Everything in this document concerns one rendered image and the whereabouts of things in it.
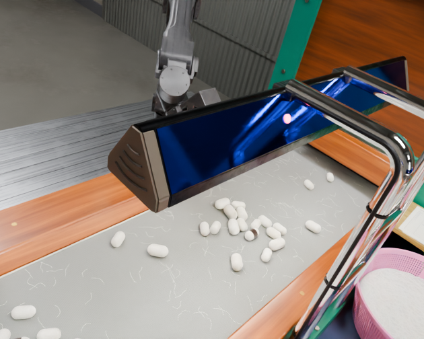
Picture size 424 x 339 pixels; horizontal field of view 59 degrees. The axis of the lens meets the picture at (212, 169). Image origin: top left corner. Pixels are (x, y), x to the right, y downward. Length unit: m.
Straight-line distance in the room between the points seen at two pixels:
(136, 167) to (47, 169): 0.67
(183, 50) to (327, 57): 0.44
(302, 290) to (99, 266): 0.35
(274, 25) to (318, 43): 1.74
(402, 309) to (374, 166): 0.35
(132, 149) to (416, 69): 0.79
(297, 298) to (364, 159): 0.46
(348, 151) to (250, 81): 2.05
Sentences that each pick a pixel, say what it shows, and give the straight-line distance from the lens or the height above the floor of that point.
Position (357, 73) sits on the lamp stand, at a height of 1.12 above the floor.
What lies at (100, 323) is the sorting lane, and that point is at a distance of 0.62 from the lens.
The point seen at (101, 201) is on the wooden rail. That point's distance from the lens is 0.76.
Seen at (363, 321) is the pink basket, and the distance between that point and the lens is 0.78.
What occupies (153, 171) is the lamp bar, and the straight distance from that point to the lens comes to 0.32.
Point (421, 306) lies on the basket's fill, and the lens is 0.88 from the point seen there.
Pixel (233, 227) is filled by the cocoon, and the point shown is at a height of 0.76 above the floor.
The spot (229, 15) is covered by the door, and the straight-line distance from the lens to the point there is 3.10.
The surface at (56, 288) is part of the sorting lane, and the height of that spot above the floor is 0.74.
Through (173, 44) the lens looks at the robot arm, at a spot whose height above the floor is 1.02.
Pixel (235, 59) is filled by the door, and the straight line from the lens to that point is 3.09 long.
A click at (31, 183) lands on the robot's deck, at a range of 0.96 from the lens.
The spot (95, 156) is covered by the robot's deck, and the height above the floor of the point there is 0.67.
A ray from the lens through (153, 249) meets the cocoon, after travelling 0.69.
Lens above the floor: 1.27
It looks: 35 degrees down
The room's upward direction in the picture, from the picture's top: 14 degrees clockwise
